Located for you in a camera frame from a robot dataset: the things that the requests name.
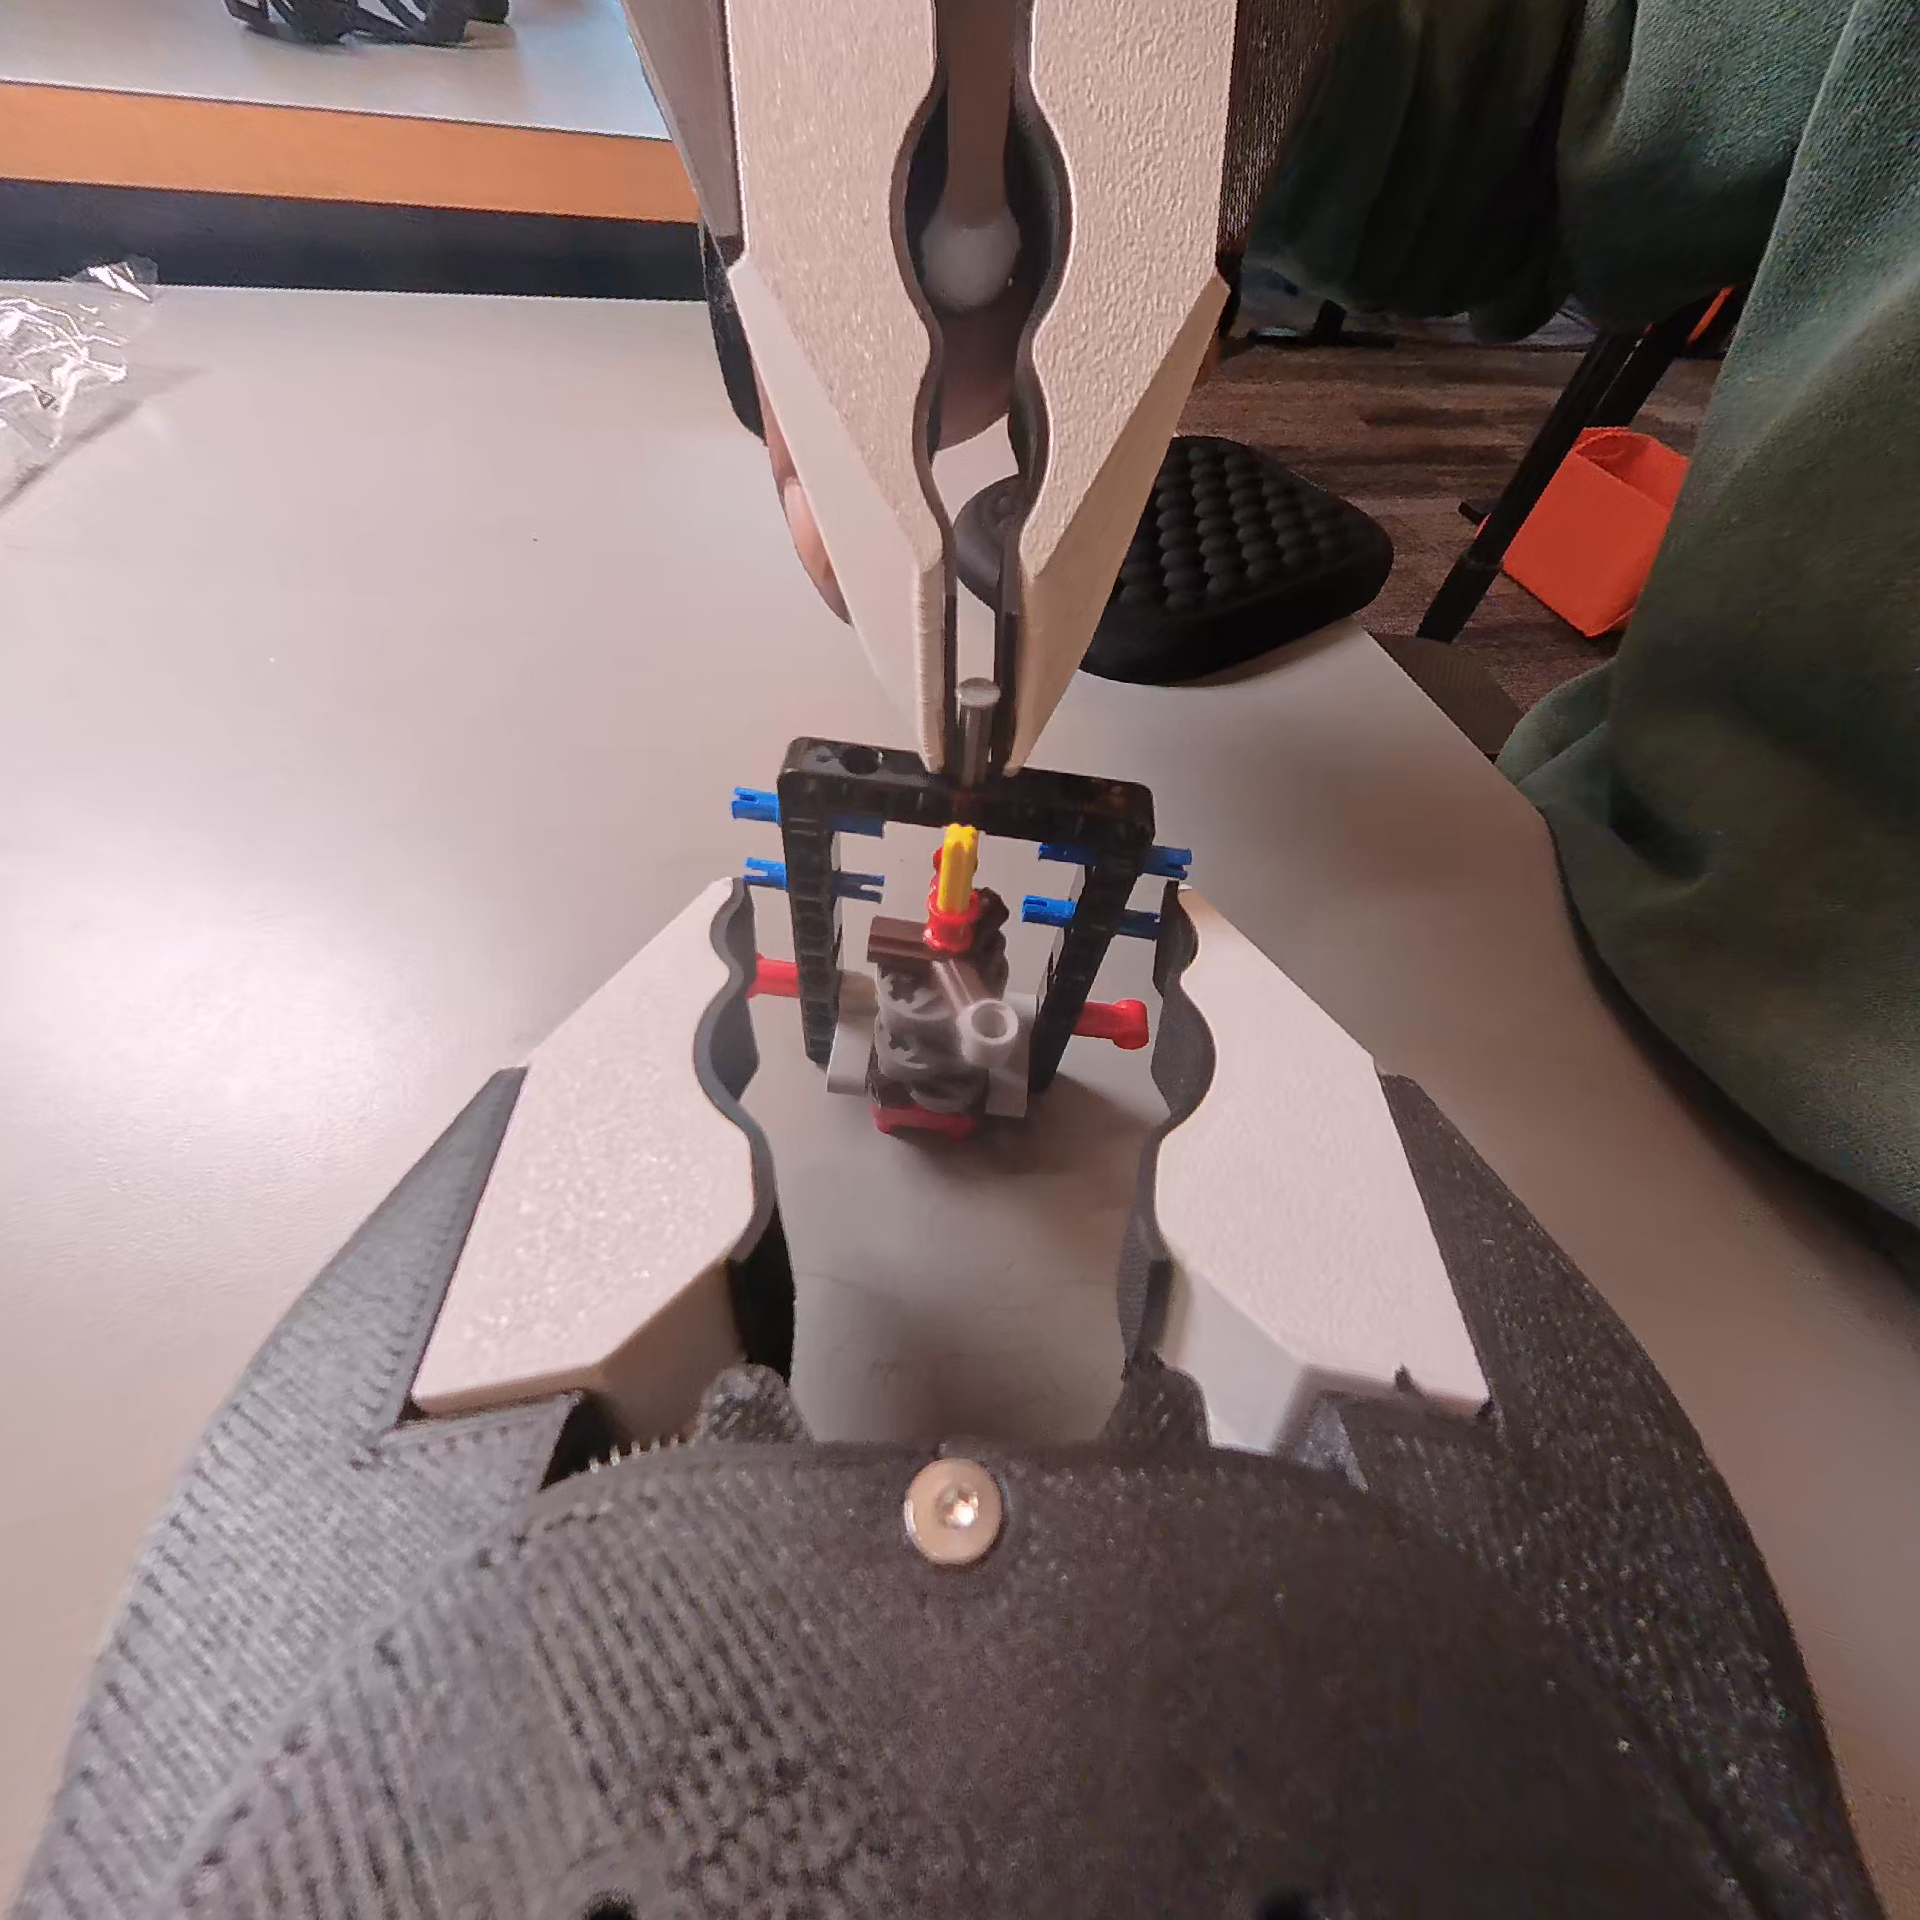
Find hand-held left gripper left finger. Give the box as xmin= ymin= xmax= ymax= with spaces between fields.
xmin=407 ymin=876 xmax=790 ymax=1449

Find black and white strapped device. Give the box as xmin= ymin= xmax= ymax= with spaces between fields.
xmin=223 ymin=0 xmax=512 ymax=47

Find black frame lego assembly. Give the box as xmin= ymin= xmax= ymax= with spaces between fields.
xmin=732 ymin=734 xmax=1197 ymax=1149

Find orange plastic bin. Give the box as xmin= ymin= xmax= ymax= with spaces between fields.
xmin=1500 ymin=427 xmax=1692 ymax=639

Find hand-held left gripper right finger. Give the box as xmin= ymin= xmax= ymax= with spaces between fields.
xmin=1121 ymin=882 xmax=1498 ymax=1457

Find grey table with orange edge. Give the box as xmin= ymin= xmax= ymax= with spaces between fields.
xmin=0 ymin=0 xmax=707 ymax=228

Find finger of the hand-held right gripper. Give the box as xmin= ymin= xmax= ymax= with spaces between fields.
xmin=947 ymin=0 xmax=1245 ymax=779
xmin=620 ymin=0 xmax=966 ymax=770

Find person's right forearm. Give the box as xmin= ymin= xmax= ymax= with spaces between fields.
xmin=1242 ymin=0 xmax=1786 ymax=356

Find clear plastic bag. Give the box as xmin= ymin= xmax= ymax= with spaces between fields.
xmin=0 ymin=254 xmax=164 ymax=504

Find black dimpled wrist rest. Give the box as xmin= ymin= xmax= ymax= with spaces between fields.
xmin=958 ymin=436 xmax=1398 ymax=686

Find black metal frame legs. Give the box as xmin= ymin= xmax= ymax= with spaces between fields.
xmin=1418 ymin=285 xmax=1749 ymax=648

